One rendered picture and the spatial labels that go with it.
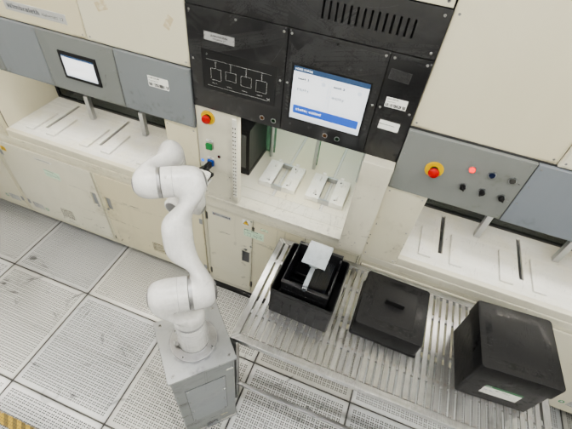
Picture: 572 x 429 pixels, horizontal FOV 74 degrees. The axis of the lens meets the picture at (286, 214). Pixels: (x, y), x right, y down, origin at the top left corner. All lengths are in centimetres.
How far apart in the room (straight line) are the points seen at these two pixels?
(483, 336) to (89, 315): 223
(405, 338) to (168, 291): 96
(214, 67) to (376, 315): 121
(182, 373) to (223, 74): 118
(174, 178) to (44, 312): 185
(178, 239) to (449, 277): 128
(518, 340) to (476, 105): 89
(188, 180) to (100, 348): 163
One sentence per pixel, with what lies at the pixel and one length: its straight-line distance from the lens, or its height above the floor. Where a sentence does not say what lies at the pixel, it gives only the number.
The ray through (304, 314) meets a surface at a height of 84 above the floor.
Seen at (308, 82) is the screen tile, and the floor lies 163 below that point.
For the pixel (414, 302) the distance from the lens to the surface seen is 181.
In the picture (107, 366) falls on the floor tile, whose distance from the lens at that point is 258.
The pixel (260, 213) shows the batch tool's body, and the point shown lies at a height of 87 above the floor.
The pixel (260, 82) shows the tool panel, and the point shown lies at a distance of 153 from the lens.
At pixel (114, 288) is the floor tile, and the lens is 284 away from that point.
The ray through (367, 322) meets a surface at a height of 86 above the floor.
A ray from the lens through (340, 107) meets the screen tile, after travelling 146.
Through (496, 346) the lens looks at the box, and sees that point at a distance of 167.
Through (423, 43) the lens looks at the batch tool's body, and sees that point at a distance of 134.
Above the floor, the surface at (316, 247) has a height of 108.
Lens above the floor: 229
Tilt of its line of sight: 46 degrees down
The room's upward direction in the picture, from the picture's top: 7 degrees clockwise
